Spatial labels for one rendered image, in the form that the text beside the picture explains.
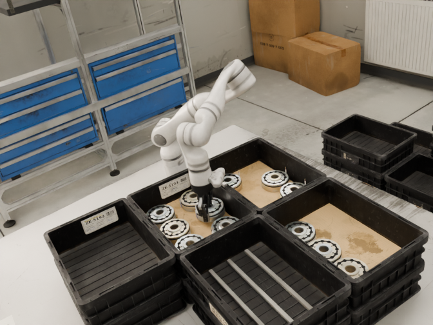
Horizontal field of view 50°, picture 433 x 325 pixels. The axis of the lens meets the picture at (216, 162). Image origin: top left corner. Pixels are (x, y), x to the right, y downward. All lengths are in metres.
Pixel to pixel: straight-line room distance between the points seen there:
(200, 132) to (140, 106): 2.25
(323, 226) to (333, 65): 2.92
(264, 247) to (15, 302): 0.88
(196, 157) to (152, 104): 2.25
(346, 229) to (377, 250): 0.12
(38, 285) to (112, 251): 0.33
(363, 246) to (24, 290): 1.17
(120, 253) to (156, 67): 2.23
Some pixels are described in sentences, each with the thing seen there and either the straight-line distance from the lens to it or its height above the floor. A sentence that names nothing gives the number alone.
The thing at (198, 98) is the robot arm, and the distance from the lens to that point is 1.71.
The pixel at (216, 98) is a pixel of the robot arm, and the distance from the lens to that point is 1.51.
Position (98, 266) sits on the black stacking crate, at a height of 0.83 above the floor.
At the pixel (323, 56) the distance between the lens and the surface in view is 4.31.
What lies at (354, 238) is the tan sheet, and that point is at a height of 0.83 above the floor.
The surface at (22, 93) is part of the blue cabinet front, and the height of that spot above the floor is 0.84.
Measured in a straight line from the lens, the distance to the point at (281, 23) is 4.88.
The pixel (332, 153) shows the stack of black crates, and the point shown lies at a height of 0.49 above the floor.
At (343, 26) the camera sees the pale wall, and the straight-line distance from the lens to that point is 4.96.
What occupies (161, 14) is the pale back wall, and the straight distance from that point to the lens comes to 4.59.
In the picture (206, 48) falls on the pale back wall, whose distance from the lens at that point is 4.94.
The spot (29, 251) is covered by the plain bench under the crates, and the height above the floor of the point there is 0.70.
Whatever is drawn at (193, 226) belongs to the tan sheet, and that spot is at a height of 0.83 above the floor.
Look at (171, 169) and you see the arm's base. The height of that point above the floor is 0.84.
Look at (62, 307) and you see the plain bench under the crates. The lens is 1.71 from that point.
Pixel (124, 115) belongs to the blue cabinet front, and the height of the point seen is 0.42.
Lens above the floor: 1.85
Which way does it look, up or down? 31 degrees down
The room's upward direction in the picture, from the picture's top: 9 degrees counter-clockwise
